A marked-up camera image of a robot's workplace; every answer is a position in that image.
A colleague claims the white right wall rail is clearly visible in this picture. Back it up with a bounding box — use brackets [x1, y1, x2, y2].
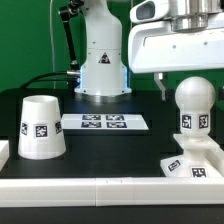
[210, 147, 224, 177]

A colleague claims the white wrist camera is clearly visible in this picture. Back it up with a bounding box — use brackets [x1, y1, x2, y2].
[130, 0, 169, 24]

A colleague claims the white lamp bulb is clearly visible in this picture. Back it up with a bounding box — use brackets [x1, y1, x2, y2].
[175, 77, 216, 139]

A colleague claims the white lamp base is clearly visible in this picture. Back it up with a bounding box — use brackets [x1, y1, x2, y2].
[160, 134, 223, 178]

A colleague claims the white wall rail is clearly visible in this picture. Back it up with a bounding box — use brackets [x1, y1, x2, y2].
[210, 147, 224, 177]
[0, 140, 9, 171]
[0, 178, 224, 207]

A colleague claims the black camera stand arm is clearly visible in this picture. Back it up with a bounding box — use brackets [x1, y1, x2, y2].
[58, 0, 84, 70]

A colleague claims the white front wall rail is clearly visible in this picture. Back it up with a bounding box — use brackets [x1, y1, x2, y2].
[0, 178, 224, 207]

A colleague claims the white left wall rail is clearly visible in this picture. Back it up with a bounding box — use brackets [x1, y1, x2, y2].
[0, 140, 9, 171]

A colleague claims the white lamp shade cone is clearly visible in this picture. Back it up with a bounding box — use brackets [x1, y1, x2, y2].
[18, 95, 66, 160]

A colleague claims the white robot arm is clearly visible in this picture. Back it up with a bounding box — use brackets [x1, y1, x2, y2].
[75, 0, 224, 101]

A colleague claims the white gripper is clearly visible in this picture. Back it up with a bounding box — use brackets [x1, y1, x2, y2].
[128, 21, 224, 101]

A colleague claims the white marker tag plate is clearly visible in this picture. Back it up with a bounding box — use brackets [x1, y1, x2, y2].
[62, 114, 148, 130]

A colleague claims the black cable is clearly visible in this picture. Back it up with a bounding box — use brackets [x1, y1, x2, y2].
[19, 69, 82, 90]

